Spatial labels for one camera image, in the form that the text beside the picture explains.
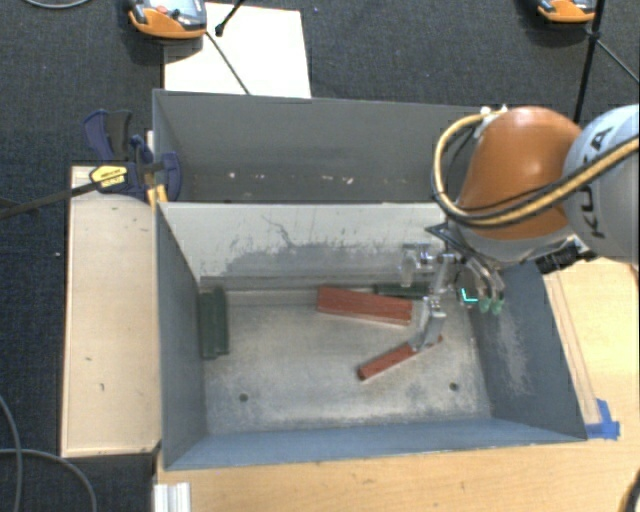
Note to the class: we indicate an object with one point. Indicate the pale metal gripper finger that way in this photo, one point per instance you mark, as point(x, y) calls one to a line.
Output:
point(414, 265)
point(429, 322)

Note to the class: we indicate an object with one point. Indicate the black cylinder on white bracket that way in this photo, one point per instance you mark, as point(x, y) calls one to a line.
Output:
point(560, 260)

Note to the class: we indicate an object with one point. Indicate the pale wood board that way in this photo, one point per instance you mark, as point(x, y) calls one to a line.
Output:
point(112, 320)

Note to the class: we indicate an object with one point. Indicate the dark green flat block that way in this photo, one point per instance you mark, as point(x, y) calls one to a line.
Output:
point(214, 322)
point(397, 290)

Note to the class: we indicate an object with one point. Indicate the grey metal bin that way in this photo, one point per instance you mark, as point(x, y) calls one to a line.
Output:
point(325, 360)

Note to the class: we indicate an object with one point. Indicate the red-brown flat block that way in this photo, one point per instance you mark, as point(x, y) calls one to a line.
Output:
point(387, 362)
point(365, 305)

